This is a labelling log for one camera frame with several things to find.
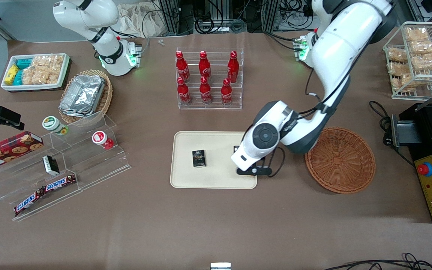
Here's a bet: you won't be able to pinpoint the beige plastic tray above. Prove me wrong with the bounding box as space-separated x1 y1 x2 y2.
169 130 258 190

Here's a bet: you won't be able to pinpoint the brown wicker basket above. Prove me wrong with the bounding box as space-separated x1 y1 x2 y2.
304 127 377 195

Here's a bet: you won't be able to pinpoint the light wicker basket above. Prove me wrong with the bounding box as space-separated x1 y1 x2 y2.
58 69 113 125

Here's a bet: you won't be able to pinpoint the Walkers tartan cookie box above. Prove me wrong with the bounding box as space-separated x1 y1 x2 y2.
0 131 44 173

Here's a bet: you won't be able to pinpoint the white rectangular snack bin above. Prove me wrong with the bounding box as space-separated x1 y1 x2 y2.
0 53 71 92

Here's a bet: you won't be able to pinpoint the yellow snack packet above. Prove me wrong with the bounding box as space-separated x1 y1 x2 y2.
4 64 19 85

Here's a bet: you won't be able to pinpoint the green lid yogurt cup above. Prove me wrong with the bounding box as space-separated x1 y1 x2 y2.
42 116 69 136

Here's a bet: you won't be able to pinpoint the clear bag rice crackers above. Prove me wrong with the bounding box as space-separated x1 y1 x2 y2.
21 66 39 85
32 55 65 69
37 67 62 85

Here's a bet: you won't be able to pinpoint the clear acrylic bottle rack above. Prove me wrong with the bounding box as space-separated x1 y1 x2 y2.
175 47 245 110

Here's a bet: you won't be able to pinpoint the black box white side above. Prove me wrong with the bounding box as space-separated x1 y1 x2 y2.
42 155 60 176

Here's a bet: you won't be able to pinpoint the red Coca-Cola bottle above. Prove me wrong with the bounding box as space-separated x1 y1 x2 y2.
227 50 240 84
199 76 213 105
198 50 212 81
177 77 192 105
175 51 191 83
220 78 234 106

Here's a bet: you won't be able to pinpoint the stacked aluminium foil trays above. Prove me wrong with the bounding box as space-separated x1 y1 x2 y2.
59 75 106 118

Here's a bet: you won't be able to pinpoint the Snickers chocolate bar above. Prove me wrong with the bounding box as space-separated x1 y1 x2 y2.
44 174 77 192
13 187 46 216

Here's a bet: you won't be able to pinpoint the clear acrylic stepped display stand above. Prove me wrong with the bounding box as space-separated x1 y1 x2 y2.
0 111 132 222

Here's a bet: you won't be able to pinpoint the red lid yogurt cup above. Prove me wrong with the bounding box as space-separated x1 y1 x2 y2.
91 130 115 150

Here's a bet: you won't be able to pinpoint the beige crumpled cloth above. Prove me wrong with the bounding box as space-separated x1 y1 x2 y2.
116 3 165 38

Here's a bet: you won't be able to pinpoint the clear bag fried snack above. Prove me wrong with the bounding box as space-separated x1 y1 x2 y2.
387 48 408 63
405 27 429 42
411 52 432 71
409 40 432 55
401 73 423 93
387 61 411 76

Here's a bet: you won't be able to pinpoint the black machine yellow panel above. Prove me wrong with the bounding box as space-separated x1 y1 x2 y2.
390 103 432 224

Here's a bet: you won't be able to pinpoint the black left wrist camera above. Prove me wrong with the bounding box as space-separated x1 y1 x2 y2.
236 165 273 177

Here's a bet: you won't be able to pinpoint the black power cable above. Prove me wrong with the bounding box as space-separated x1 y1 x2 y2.
369 100 416 168

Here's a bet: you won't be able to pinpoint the black floor cables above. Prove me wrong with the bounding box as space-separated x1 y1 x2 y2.
324 253 432 270

